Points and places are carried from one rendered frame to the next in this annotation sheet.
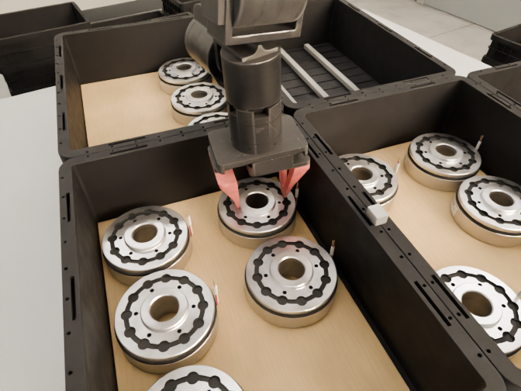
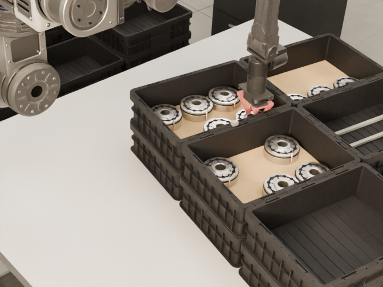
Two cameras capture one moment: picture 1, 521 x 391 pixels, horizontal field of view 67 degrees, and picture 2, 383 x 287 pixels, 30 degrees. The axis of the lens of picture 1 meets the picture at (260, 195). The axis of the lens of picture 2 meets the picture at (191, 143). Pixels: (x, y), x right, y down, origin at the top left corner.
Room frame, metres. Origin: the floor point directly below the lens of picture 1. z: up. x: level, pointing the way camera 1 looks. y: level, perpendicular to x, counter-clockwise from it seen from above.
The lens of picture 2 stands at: (-0.21, -1.68, 2.10)
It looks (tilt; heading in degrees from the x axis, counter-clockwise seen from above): 37 degrees down; 77
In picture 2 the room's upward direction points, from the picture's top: 4 degrees clockwise
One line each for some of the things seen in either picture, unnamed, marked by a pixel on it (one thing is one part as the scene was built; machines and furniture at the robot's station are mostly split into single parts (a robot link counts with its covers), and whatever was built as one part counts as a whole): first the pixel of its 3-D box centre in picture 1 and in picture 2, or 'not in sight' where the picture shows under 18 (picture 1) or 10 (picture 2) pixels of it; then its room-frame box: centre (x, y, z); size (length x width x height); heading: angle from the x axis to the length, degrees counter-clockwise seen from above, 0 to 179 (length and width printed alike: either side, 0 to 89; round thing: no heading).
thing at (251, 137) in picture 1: (255, 124); (256, 84); (0.36, 0.01, 0.98); 0.10 x 0.07 x 0.07; 106
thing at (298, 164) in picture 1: (273, 170); (257, 107); (0.37, -0.02, 0.91); 0.07 x 0.07 x 0.09; 16
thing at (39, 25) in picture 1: (53, 70); not in sight; (1.71, 0.96, 0.37); 0.40 x 0.30 x 0.45; 122
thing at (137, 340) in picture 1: (165, 311); (196, 104); (0.21, 0.10, 0.86); 0.10 x 0.10 x 0.01
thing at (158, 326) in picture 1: (164, 309); (196, 103); (0.21, 0.10, 0.86); 0.05 x 0.05 x 0.01
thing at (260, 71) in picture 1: (249, 70); (259, 65); (0.36, 0.01, 1.04); 0.07 x 0.06 x 0.07; 32
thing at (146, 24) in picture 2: not in sight; (139, 54); (0.18, 1.25, 0.37); 0.40 x 0.30 x 0.45; 32
